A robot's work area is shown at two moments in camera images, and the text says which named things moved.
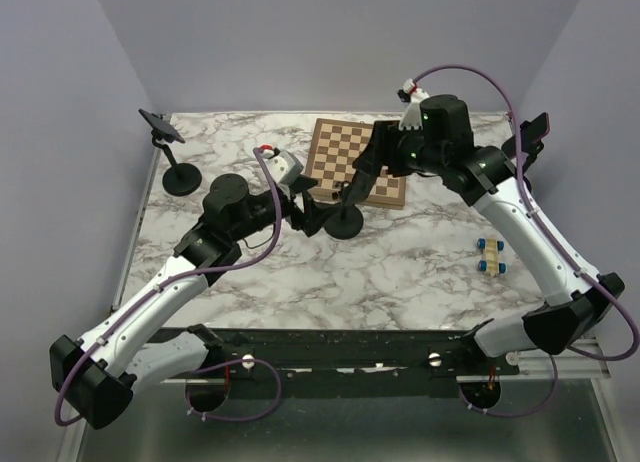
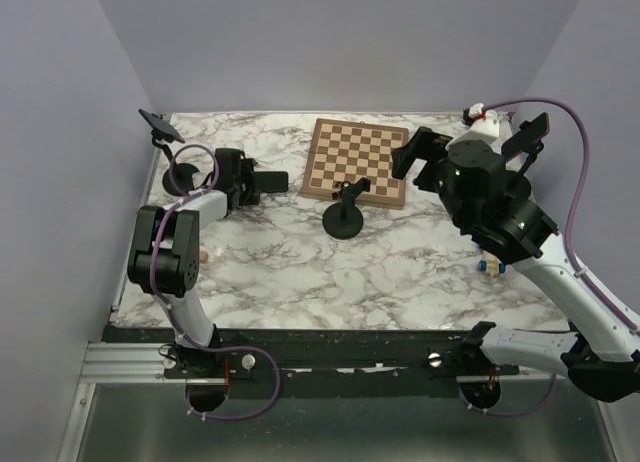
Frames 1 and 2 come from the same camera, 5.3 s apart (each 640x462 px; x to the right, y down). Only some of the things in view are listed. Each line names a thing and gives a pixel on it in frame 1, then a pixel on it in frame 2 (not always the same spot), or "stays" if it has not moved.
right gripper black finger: [368, 162] to [418, 147]
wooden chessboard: [335, 147] stays
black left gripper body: [297, 219] to [245, 183]
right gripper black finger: [360, 188] to [425, 179]
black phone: [162, 124] stays
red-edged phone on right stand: [533, 132] stays
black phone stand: [180, 179] stays
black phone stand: [346, 222] stays
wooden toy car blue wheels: [491, 264] stays
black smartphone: [317, 211] to [271, 181]
